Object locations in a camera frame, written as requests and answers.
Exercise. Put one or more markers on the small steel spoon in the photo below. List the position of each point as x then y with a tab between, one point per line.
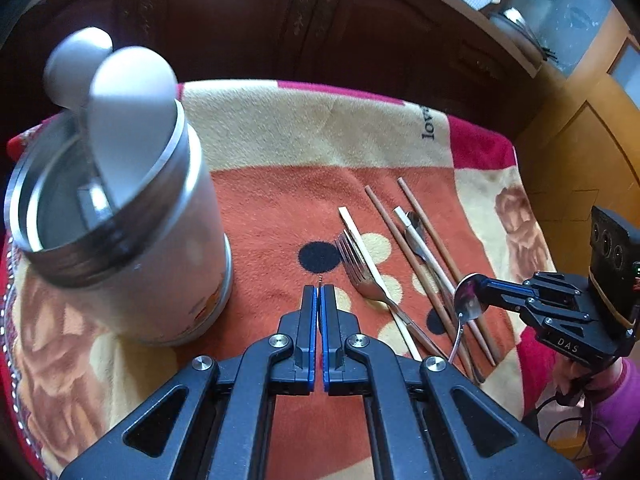
413	235

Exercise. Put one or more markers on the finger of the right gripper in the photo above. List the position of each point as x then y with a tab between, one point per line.
500	302
505	287

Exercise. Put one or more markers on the white chopstick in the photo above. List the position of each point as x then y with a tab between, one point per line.
370	264
402	217

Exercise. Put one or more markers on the silver fork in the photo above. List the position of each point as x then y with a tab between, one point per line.
369	289

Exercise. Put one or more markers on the patterned fleece blanket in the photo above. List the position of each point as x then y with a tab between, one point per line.
284	157

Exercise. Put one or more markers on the dark wooden kitchen cabinets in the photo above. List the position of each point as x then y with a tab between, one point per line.
439	53

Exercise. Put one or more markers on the brown chopstick left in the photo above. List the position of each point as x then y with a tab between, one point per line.
451	329

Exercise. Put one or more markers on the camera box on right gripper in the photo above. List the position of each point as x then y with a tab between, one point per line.
614	264

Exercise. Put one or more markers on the steel utensil canister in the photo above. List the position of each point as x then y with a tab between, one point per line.
157	270

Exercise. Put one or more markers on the person's right hand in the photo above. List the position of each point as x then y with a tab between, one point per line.
565	371

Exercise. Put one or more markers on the white ladle in canister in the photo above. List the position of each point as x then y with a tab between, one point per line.
130	116

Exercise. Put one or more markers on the white chopstick right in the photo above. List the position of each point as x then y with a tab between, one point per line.
402	217

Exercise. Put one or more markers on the brown chopstick right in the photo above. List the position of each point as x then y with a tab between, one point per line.
483	334

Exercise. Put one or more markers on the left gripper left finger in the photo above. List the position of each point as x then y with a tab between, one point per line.
295	343

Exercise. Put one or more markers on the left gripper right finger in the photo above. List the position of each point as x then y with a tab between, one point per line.
345	355

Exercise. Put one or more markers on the white chopstick left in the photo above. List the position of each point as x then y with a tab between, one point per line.
370	264

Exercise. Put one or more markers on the steel spoon round bowl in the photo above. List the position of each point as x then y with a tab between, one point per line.
467	306

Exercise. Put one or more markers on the white spoon in canister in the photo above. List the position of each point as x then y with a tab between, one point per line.
72	64

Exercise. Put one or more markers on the brown chopstick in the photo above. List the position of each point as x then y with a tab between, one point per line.
451	329
483	334

